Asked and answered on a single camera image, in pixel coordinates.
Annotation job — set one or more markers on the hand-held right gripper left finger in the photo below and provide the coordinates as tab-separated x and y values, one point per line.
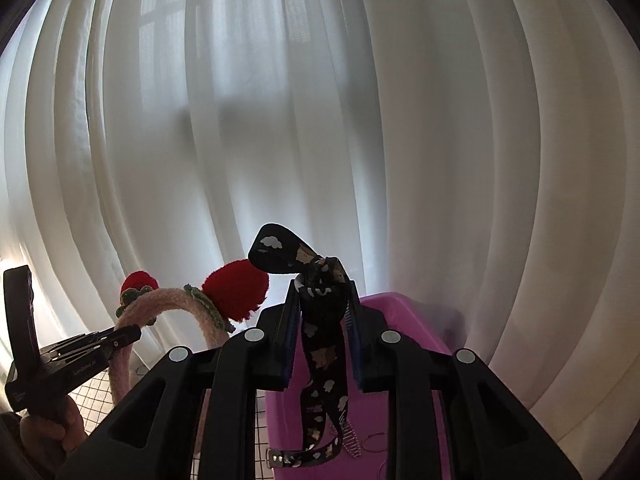
291	340

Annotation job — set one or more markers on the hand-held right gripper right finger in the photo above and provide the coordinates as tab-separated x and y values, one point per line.
354	355

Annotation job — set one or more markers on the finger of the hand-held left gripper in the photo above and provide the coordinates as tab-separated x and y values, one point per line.
19	310
100	340

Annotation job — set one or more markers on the purple plastic basin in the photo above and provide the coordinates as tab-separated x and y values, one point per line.
370	410

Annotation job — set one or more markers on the pink strawberry plush headband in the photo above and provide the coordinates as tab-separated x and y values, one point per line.
235	290

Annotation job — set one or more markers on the person's left hand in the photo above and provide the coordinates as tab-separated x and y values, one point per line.
50	432

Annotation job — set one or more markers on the white curtain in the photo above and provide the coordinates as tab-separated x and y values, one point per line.
320	110

